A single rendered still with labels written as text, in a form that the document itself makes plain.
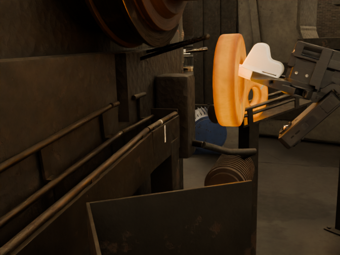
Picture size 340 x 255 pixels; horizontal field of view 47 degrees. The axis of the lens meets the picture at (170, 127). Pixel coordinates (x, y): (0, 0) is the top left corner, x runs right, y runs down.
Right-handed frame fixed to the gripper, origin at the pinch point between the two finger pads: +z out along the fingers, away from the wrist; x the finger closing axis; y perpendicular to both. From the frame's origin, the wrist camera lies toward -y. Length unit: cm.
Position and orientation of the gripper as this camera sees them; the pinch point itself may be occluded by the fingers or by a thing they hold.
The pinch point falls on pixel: (232, 69)
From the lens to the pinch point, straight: 66.8
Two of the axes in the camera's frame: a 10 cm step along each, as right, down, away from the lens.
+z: -9.1, -3.2, 2.5
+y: 2.4, -9.3, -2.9
